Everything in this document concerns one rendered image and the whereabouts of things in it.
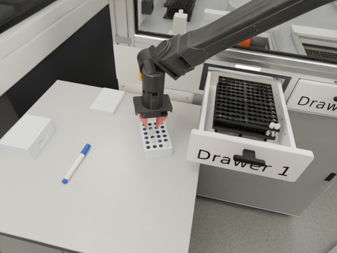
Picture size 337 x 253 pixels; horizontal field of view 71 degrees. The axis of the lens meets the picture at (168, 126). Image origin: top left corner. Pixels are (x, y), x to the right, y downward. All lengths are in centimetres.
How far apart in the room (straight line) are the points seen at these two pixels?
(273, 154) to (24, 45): 91
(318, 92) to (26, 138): 92
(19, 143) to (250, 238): 123
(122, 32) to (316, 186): 111
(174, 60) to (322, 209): 148
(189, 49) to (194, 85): 38
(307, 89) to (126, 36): 63
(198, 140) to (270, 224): 109
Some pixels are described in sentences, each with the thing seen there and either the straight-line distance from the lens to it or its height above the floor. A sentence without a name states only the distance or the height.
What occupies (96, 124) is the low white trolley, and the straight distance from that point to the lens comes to 84.
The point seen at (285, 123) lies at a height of 89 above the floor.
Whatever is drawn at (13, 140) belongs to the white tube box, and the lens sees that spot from 80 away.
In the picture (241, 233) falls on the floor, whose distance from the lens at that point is 152.
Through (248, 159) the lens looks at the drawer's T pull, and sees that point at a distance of 58.
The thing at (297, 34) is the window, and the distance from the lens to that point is 84.
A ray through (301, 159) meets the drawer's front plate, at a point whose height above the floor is 91.
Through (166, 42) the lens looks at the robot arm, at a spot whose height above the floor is 110.
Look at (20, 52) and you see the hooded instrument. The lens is 104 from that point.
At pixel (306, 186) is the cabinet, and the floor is 36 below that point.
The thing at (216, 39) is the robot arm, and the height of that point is 113.
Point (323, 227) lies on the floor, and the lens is 176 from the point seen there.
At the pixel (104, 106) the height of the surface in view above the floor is 78.
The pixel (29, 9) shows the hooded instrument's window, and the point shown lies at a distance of 111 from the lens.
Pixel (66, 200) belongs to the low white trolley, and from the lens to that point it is 69.
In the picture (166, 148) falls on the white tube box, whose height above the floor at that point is 80.
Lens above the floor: 134
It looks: 45 degrees down
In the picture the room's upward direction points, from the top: 5 degrees clockwise
